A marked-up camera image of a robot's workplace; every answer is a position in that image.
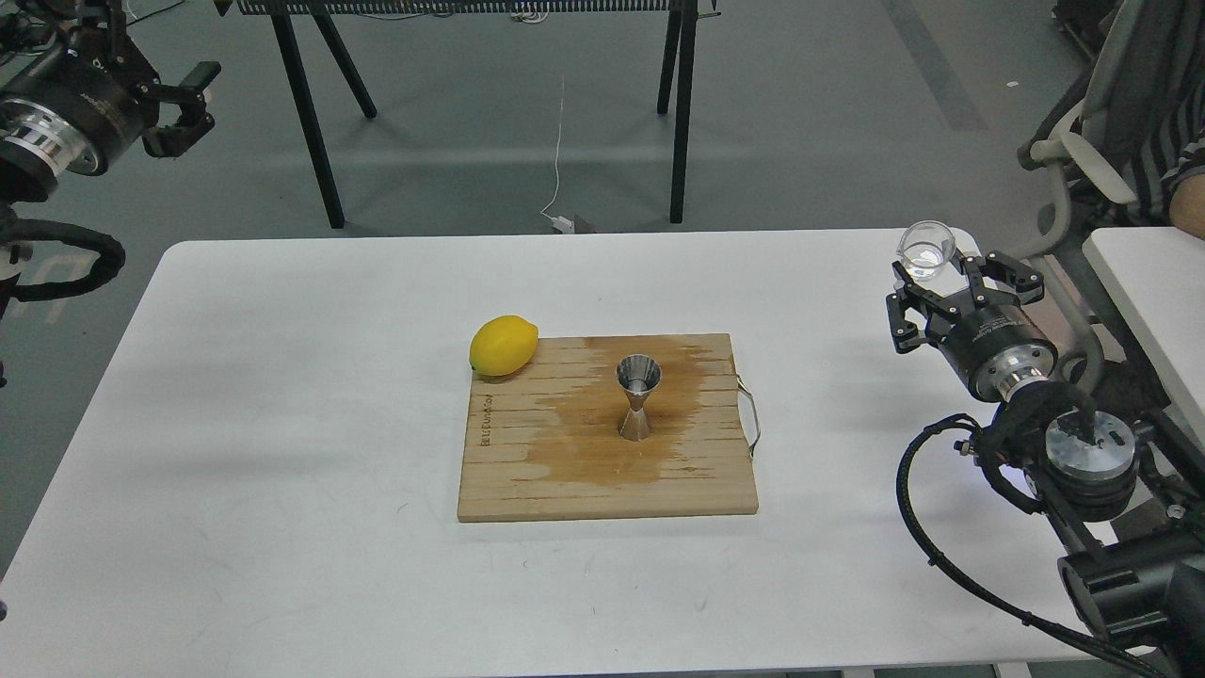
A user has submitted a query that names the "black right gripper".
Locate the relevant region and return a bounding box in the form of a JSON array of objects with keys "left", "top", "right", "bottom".
[{"left": 884, "top": 250, "right": 1057, "bottom": 403}]

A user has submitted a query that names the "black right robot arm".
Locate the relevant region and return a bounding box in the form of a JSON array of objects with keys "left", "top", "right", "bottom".
[{"left": 886, "top": 250, "right": 1204, "bottom": 677}]

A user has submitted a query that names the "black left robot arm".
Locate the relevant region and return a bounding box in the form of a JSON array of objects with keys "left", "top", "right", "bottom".
[{"left": 1, "top": 1, "right": 222, "bottom": 303}]

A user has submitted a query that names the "white cable with plug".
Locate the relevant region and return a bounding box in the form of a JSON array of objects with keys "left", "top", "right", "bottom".
[{"left": 540, "top": 71, "right": 577, "bottom": 234}]

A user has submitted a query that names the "wooden cutting board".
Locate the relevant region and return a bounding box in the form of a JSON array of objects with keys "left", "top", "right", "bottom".
[{"left": 457, "top": 334, "right": 759, "bottom": 523}]

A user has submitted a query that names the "black metal frame table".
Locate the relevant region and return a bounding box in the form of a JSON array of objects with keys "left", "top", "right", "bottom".
[{"left": 214, "top": 1, "right": 719, "bottom": 229}]

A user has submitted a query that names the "white side table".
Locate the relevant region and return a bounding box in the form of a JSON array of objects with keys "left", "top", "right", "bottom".
[{"left": 1082, "top": 226, "right": 1204, "bottom": 440}]

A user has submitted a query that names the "yellow lemon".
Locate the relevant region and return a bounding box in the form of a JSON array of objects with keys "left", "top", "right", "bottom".
[{"left": 469, "top": 316, "right": 537, "bottom": 377}]

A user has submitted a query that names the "grey office chair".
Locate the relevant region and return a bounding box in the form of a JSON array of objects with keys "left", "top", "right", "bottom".
[{"left": 1017, "top": 0, "right": 1205, "bottom": 396}]

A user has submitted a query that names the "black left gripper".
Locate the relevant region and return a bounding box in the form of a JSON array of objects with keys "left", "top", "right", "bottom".
[{"left": 2, "top": 1, "right": 222, "bottom": 179}]

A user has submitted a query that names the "small clear glass beaker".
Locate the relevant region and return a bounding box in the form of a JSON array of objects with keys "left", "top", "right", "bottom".
[{"left": 897, "top": 220, "right": 956, "bottom": 283}]

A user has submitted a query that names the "steel double jigger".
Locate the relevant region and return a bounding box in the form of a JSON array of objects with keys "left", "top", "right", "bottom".
[{"left": 616, "top": 353, "right": 662, "bottom": 442}]

